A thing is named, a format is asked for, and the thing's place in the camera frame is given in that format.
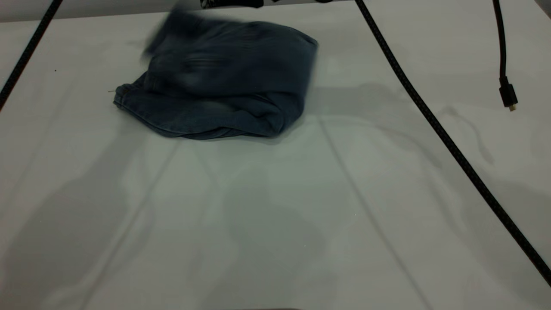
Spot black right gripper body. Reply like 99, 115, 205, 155
200, 0, 264, 9

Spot blue denim pants with print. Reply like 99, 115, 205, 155
113, 9, 319, 140

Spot black braided cable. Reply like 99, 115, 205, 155
355, 0, 551, 287
0, 0, 63, 110

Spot thin black cable with plug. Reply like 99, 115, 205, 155
493, 0, 519, 112

